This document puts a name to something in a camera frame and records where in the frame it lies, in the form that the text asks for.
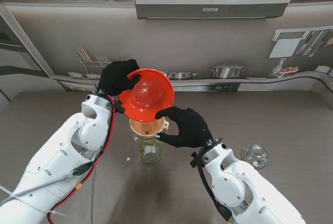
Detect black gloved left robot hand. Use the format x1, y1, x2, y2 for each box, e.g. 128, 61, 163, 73
96, 58, 142, 97

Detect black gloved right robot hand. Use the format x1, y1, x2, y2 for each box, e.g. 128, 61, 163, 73
155, 106, 215, 149

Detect orange plastic bowl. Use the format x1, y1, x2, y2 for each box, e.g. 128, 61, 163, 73
118, 68, 174, 123

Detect cream plastic funnel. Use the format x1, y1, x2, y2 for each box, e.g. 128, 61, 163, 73
129, 118, 170, 139

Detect green mung beans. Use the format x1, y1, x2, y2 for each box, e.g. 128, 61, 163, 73
137, 140, 163, 164

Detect clear glass jar lid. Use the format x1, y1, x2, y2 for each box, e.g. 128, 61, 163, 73
240, 144, 270, 170

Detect clear glass jar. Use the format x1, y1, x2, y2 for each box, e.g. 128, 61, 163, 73
132, 134, 166, 165

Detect printed kitchen backdrop banner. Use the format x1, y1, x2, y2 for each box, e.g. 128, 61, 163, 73
0, 0, 333, 110

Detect white zip tie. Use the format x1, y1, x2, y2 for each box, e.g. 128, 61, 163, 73
0, 184, 68, 217

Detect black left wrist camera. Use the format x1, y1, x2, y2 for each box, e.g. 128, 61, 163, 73
113, 100, 125, 114

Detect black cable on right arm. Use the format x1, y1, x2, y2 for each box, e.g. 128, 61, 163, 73
196, 146, 230, 220

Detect red cable on left arm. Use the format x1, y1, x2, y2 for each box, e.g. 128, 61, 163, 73
46, 95, 117, 224

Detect grey cable on left arm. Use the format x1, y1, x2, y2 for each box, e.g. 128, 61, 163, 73
0, 161, 97, 224

